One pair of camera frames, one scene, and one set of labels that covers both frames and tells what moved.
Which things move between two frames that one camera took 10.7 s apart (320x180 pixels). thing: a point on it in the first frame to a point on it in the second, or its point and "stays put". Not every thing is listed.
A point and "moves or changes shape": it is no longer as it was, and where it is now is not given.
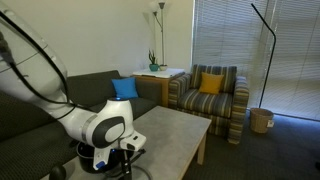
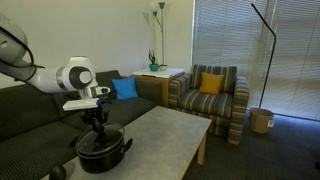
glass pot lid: [136, 173] moves or changes shape
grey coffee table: [173, 137] stays put
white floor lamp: [161, 6] stays put
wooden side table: [162, 76] stays put
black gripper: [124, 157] to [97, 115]
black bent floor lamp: [270, 56] stays put
